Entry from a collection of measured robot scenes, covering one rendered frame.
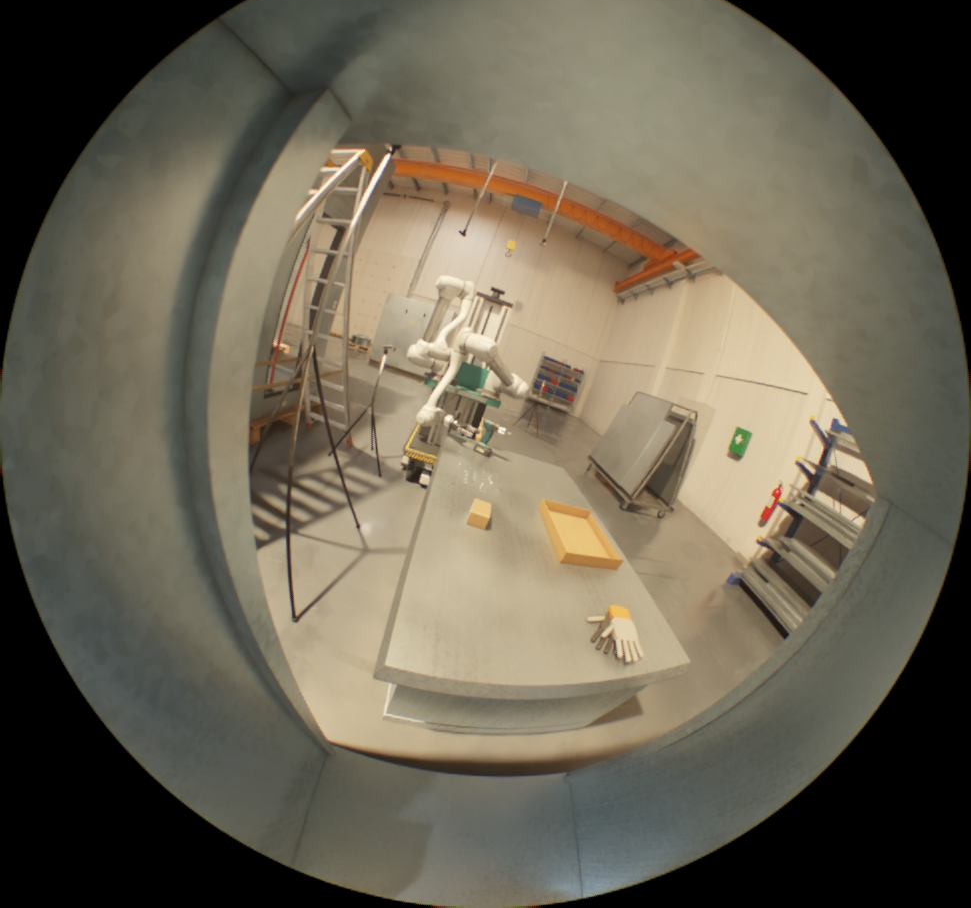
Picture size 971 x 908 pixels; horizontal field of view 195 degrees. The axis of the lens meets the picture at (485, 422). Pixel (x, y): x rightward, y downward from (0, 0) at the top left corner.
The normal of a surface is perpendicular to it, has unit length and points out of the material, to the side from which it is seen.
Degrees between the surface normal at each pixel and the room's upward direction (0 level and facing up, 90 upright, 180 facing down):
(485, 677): 0
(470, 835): 0
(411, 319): 90
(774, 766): 90
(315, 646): 0
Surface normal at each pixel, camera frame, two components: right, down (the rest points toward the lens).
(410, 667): 0.33, -0.92
